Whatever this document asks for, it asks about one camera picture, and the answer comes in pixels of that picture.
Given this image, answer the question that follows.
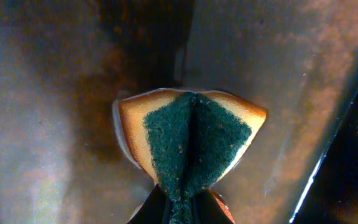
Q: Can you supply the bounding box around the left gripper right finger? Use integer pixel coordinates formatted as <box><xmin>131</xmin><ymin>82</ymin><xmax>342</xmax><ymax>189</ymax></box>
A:
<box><xmin>191</xmin><ymin>190</ymin><xmax>233</xmax><ymax>224</ymax></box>

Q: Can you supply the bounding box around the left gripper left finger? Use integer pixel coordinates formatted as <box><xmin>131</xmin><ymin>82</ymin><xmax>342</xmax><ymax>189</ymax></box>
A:
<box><xmin>127</xmin><ymin>184</ymin><xmax>170</xmax><ymax>224</ymax></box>

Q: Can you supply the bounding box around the orange green sponge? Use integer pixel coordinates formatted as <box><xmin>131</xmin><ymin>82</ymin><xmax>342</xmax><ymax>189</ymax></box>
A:
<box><xmin>112</xmin><ymin>88</ymin><xmax>267</xmax><ymax>223</ymax></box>

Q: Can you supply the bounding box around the black rectangular tray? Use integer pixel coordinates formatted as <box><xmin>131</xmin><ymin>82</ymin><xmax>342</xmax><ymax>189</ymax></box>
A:
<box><xmin>0</xmin><ymin>1</ymin><xmax>358</xmax><ymax>223</ymax></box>

